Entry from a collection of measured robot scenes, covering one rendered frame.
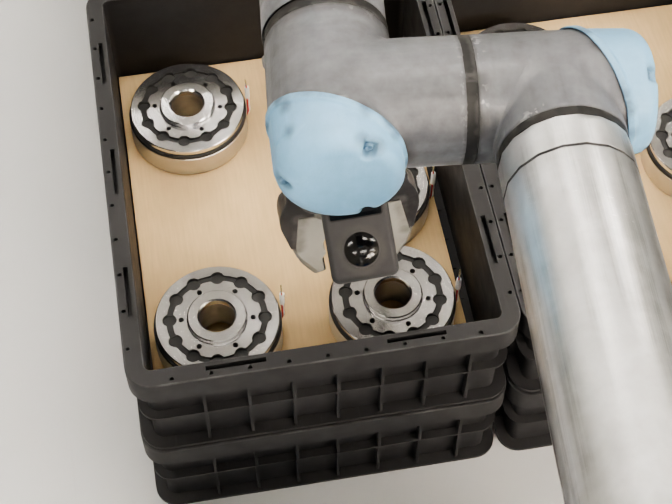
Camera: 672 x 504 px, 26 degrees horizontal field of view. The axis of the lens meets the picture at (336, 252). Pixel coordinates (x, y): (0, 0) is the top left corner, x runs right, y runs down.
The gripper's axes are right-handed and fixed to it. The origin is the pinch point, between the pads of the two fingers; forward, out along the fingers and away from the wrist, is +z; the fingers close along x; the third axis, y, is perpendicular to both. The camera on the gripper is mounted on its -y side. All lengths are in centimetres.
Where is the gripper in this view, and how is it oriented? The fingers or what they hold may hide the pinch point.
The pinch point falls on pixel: (354, 262)
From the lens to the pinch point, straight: 113.2
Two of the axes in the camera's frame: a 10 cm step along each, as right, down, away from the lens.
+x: -9.8, 1.9, -0.4
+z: 0.7, 5.3, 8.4
